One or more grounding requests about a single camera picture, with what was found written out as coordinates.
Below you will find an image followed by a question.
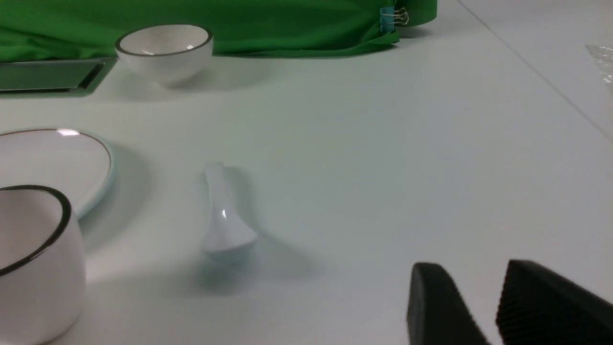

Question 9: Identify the blue binder clip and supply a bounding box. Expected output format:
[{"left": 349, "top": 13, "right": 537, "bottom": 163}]
[{"left": 379, "top": 7, "right": 409, "bottom": 33}]

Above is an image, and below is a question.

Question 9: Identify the green backdrop cloth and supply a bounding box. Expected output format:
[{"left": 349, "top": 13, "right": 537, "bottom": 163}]
[{"left": 0, "top": 0, "right": 438, "bottom": 62}]

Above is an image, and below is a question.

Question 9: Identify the white ceramic spoon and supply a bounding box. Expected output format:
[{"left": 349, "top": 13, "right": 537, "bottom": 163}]
[{"left": 202, "top": 161, "right": 258, "bottom": 265}]

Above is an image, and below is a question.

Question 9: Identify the metal table cable hatch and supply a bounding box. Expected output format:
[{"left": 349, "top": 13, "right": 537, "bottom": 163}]
[{"left": 0, "top": 57, "right": 117, "bottom": 99}]

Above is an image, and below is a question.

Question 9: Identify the white bowl black rim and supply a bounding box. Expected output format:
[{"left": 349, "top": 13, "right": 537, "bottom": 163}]
[{"left": 114, "top": 24, "right": 214, "bottom": 87}]

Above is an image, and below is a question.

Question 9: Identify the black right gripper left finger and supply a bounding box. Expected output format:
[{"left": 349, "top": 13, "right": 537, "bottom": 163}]
[{"left": 407, "top": 262, "right": 489, "bottom": 345}]

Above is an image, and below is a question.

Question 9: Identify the large pale green plate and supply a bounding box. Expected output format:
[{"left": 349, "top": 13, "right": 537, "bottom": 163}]
[{"left": 0, "top": 127, "right": 116, "bottom": 219}]

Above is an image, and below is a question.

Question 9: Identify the white cup black rim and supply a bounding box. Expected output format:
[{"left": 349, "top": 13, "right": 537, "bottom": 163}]
[{"left": 0, "top": 185, "right": 86, "bottom": 345}]

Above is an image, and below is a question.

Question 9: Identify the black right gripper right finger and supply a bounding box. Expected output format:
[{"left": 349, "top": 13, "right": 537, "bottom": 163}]
[{"left": 496, "top": 260, "right": 613, "bottom": 345}]

